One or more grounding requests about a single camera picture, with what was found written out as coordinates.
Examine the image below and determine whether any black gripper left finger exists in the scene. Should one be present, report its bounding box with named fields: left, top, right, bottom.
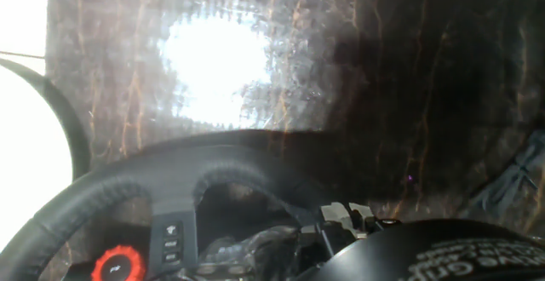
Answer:
left=297, top=201, right=358, bottom=259

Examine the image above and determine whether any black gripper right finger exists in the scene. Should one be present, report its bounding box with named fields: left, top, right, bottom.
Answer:
left=347, top=203, right=379, bottom=234

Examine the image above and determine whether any black Logitech steering wheel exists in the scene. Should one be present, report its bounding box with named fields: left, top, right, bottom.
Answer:
left=0, top=128, right=341, bottom=281

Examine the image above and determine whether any dark marble pattern mat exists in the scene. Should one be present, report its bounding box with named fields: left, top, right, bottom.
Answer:
left=44, top=0, right=545, bottom=242

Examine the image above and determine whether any white round plate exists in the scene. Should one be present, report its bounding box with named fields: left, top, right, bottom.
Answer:
left=0, top=58, right=74, bottom=250

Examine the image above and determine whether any thin black wheel cable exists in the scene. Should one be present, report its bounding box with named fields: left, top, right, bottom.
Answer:
left=466, top=128, right=545, bottom=216

